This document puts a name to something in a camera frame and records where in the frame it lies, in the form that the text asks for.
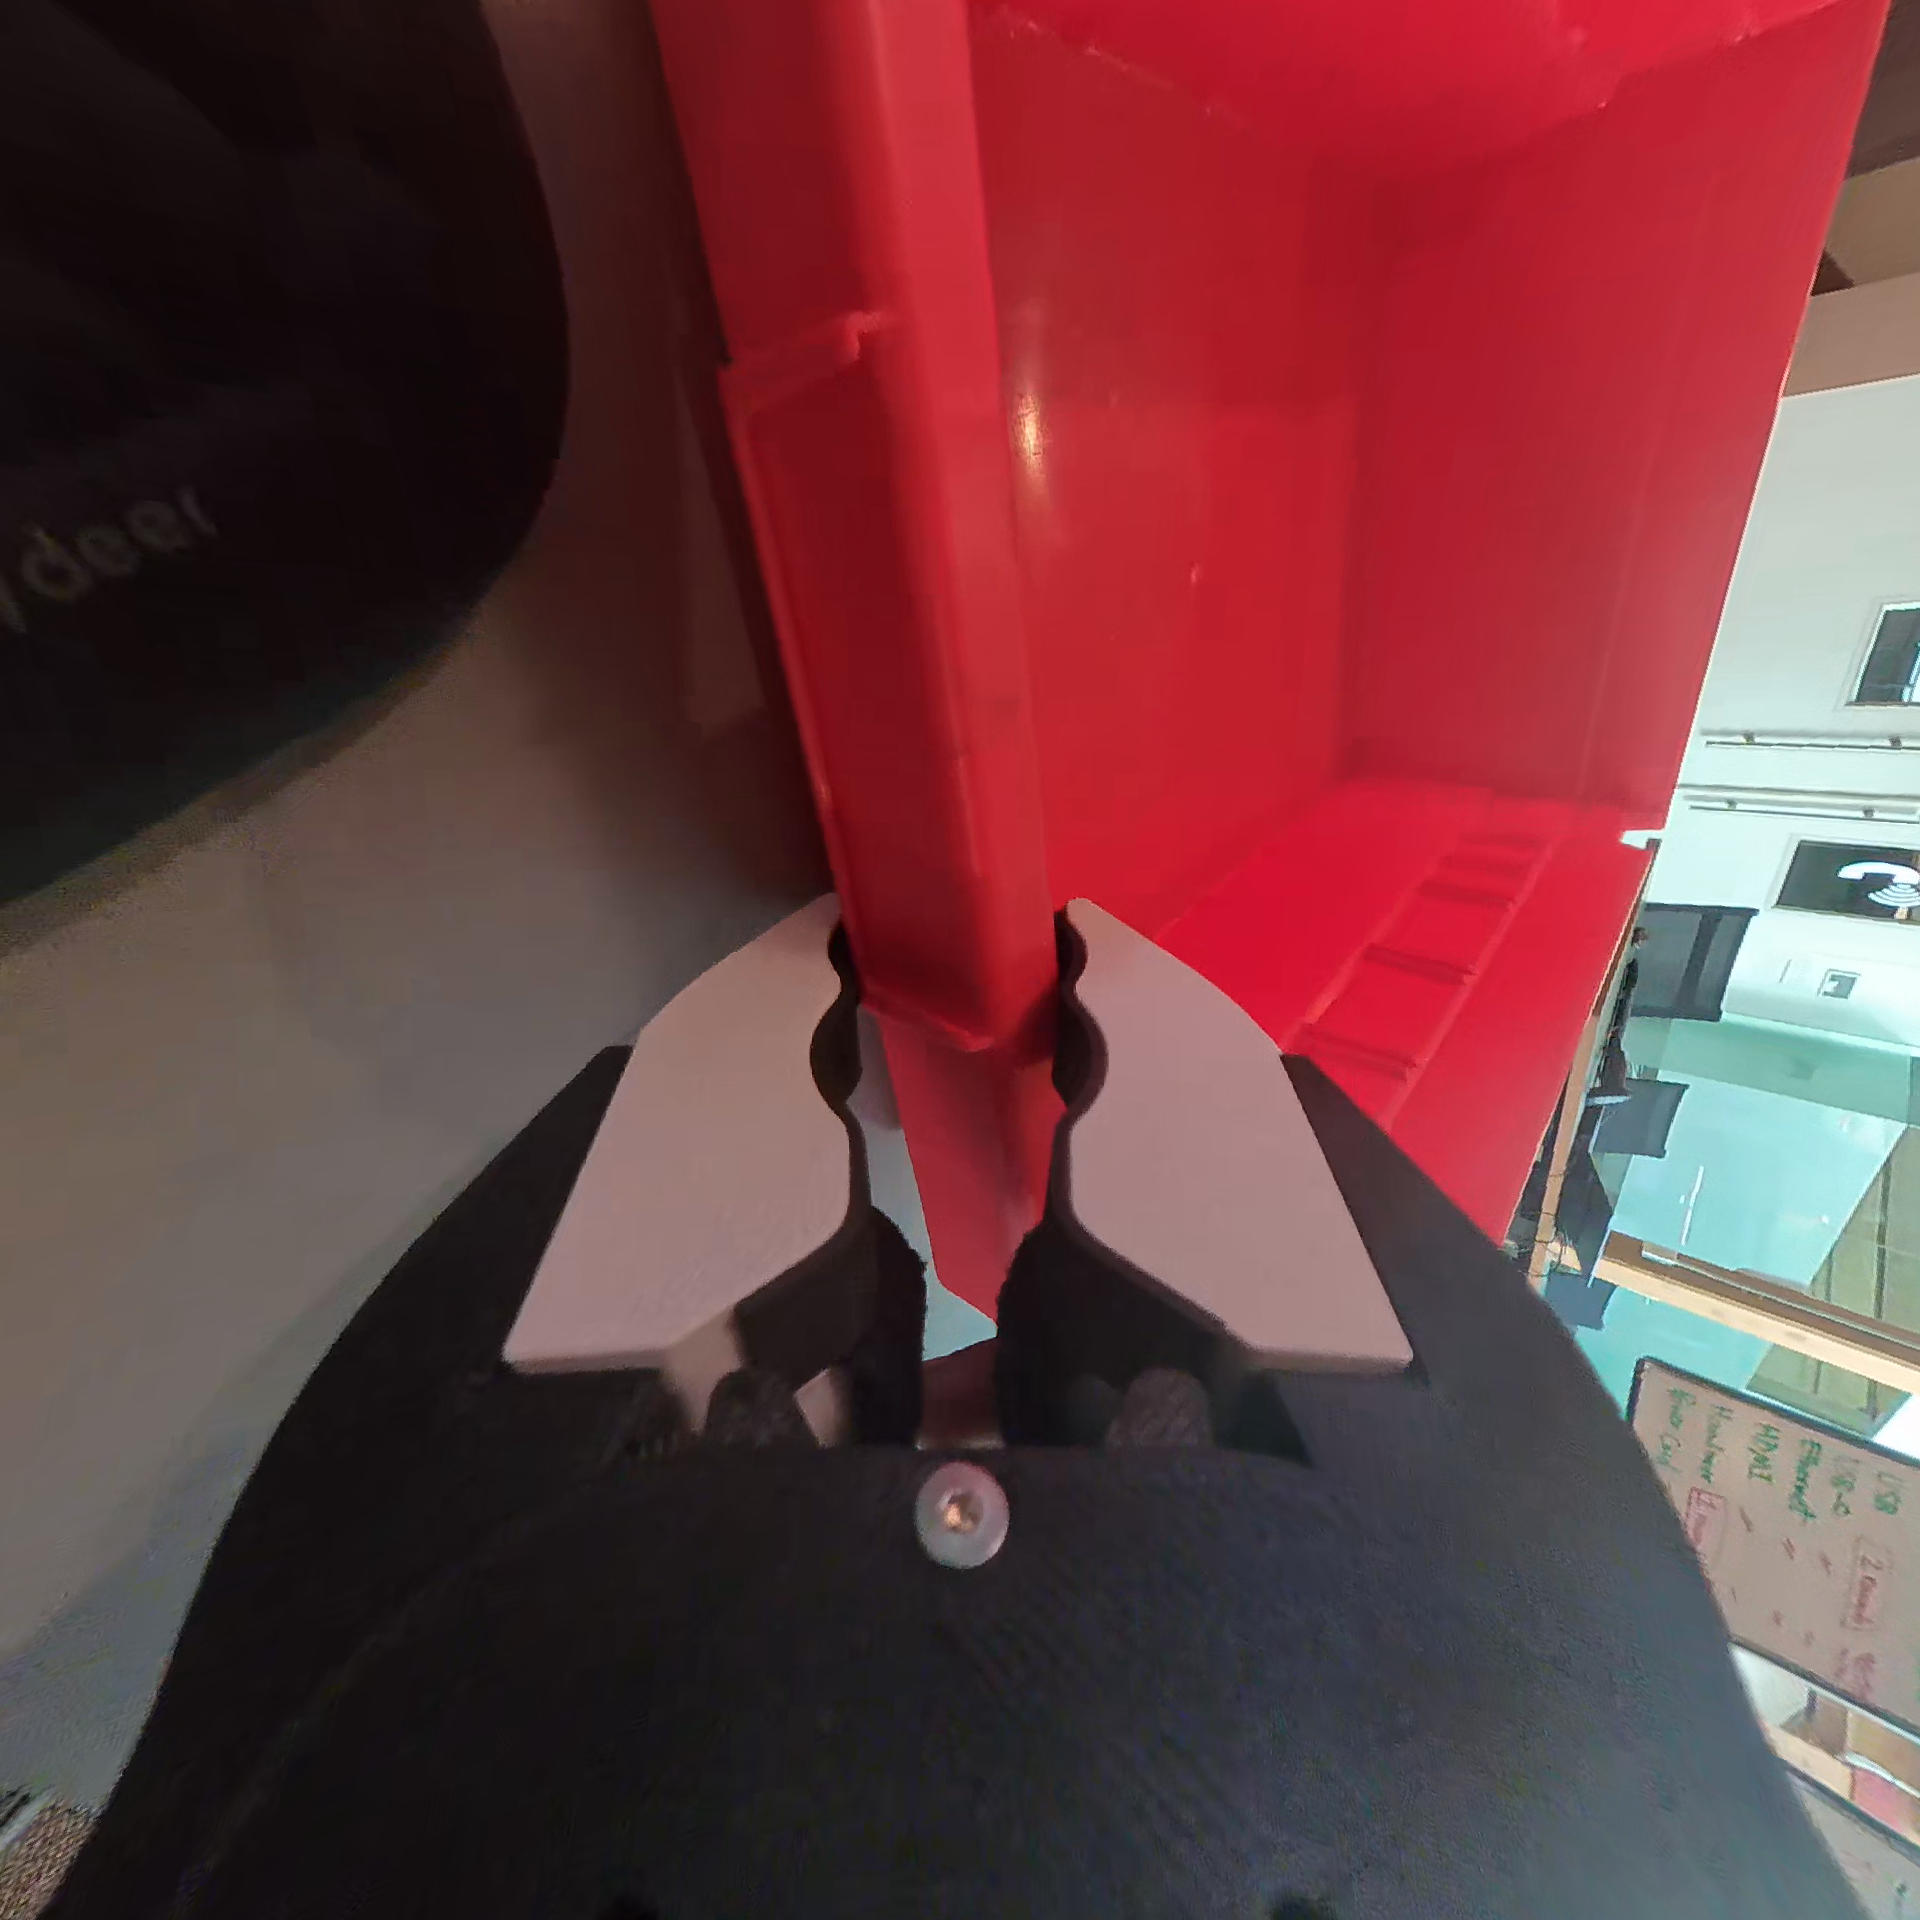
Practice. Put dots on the cardboard box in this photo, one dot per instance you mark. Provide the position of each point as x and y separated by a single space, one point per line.
1862 1769

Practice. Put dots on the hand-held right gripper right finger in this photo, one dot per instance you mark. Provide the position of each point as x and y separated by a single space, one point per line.
1215 1185

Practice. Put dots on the red plastic bin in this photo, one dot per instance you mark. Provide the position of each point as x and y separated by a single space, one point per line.
1201 600

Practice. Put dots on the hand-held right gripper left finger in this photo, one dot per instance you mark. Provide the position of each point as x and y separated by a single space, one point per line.
704 1171

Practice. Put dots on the whiteboard with handwriting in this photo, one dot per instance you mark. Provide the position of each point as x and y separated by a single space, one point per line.
1770 1515

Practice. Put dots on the black round fabric pad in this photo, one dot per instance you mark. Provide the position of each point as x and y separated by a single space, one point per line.
225 376

